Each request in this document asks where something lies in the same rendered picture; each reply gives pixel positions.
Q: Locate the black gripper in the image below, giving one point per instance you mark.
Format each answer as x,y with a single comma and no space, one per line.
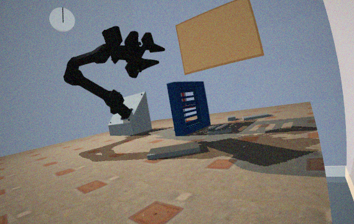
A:
135,63

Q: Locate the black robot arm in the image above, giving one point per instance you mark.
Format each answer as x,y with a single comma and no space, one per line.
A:
112,47

